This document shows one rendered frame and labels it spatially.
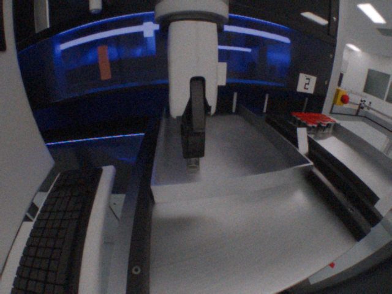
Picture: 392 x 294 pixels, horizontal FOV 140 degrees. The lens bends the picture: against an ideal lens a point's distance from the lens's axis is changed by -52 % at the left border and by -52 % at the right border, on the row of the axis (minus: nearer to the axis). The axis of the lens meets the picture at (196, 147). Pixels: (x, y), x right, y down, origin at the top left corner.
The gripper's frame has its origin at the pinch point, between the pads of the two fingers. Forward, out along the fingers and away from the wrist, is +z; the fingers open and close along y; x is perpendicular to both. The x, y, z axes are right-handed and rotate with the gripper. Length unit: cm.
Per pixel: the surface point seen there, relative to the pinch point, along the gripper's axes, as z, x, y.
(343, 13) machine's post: -38, 57, -20
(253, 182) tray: 4.0, 8.1, 6.3
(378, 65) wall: -148, 843, -307
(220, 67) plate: -9.5, 9.6, -19.7
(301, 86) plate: -6.8, 38.2, -19.7
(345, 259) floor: 94, 112, 31
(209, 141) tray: 5.8, 4.8, -9.0
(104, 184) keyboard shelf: 13.5, -21.2, -5.1
